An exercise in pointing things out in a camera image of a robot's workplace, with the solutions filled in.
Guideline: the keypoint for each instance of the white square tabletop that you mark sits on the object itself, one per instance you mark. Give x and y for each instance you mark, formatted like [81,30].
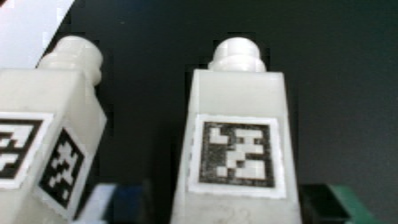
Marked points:
[31,18]

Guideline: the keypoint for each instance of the white table leg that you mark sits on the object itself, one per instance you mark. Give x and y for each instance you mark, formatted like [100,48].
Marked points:
[52,124]
[237,183]

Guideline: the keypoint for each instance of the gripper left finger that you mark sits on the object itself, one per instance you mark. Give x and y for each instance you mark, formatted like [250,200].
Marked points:
[120,205]

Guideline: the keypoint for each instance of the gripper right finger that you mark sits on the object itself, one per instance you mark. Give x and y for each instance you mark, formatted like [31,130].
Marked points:
[331,205]

